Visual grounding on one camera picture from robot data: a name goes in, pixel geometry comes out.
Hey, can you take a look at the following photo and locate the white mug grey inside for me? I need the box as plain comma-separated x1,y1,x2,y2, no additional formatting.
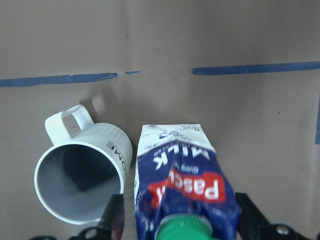
34,104,133,225

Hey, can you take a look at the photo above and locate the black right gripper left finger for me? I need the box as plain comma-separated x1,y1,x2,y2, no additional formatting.
98,194,125,240

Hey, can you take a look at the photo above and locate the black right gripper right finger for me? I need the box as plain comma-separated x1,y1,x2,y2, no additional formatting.
235,192,271,240

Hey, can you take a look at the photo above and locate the blue white milk carton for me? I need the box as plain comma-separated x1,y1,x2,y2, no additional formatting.
134,124,241,240

